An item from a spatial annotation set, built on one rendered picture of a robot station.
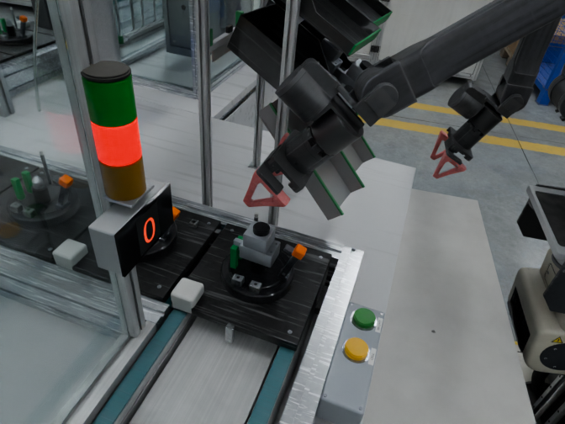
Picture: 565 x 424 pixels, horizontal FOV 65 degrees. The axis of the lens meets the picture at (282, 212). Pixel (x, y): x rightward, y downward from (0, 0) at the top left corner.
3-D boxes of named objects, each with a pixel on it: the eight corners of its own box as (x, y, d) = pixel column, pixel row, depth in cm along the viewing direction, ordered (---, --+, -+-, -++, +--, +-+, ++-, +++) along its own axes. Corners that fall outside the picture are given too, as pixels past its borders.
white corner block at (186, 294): (205, 298, 83) (204, 283, 80) (193, 315, 79) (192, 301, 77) (182, 290, 84) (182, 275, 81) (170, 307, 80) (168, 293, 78)
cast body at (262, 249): (279, 253, 83) (282, 225, 79) (271, 268, 80) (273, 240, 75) (239, 240, 85) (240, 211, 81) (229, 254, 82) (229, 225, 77)
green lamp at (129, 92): (145, 113, 51) (140, 71, 48) (119, 131, 47) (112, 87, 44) (108, 103, 52) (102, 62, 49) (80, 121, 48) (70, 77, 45)
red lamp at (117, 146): (150, 151, 54) (145, 113, 51) (125, 171, 50) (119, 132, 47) (115, 140, 55) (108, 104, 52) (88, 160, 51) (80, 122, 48)
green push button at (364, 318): (375, 318, 82) (377, 311, 81) (371, 335, 79) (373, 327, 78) (354, 311, 83) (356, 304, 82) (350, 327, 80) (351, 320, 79)
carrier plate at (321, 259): (330, 261, 93) (332, 253, 92) (296, 352, 75) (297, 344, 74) (227, 229, 98) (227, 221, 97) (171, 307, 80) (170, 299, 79)
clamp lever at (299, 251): (290, 272, 83) (308, 248, 78) (287, 278, 82) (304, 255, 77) (274, 262, 83) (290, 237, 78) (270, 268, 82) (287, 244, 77)
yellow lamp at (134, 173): (154, 184, 57) (150, 151, 54) (131, 205, 53) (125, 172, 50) (120, 174, 58) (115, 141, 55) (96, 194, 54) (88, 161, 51)
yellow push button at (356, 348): (368, 347, 77) (371, 341, 76) (364, 367, 74) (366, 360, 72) (345, 340, 78) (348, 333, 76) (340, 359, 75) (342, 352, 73)
